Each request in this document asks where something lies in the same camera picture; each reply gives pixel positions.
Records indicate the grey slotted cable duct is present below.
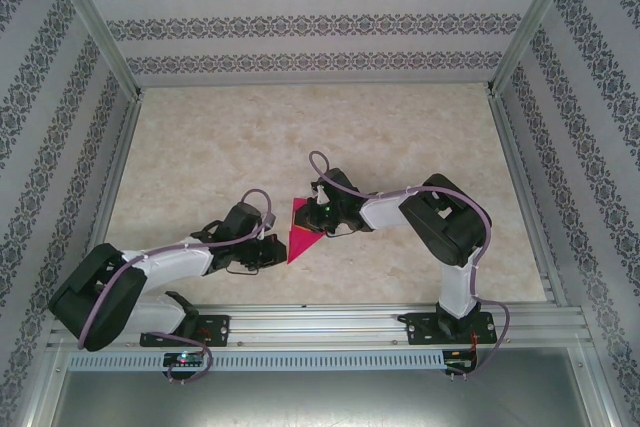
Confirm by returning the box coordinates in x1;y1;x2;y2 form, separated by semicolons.
66;349;446;371

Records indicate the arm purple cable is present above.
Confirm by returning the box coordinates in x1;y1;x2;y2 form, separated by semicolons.
77;189;275;386
308;150;511;381

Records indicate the aluminium side rail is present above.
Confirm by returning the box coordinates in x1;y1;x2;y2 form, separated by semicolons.
67;91;144;313
487;91;569;306

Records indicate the pink square paper sheet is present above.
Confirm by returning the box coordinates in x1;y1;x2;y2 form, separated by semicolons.
286;196;326;266

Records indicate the left gripper thin black cable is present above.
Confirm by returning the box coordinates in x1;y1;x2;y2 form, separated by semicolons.
224;264;264;278

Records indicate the aluminium mounting rail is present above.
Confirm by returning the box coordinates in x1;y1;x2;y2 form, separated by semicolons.
47;302;586;348

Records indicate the left aluminium side rail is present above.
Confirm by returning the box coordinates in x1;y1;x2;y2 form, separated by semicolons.
67;91;144;313

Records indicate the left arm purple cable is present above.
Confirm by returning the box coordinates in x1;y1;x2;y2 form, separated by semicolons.
77;189;275;386

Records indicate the right aluminium side rail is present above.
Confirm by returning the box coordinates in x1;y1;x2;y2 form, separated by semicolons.
487;91;569;306

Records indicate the right aluminium frame post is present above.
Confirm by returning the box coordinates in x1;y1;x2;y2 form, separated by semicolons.
487;0;586;96

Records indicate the left aluminium frame post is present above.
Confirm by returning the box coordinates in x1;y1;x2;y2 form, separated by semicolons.
42;0;144;98

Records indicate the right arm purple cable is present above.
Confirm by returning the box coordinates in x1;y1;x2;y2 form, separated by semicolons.
308;150;511;381

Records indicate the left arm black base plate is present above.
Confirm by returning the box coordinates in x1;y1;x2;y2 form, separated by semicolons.
138;314;232;348

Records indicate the grey metal sheet panel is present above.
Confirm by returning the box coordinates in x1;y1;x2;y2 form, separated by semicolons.
29;346;611;427

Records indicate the aluminium frame post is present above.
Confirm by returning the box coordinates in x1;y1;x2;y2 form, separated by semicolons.
42;0;144;98
487;0;586;96

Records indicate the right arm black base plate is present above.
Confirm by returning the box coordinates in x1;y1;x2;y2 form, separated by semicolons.
404;310;499;347

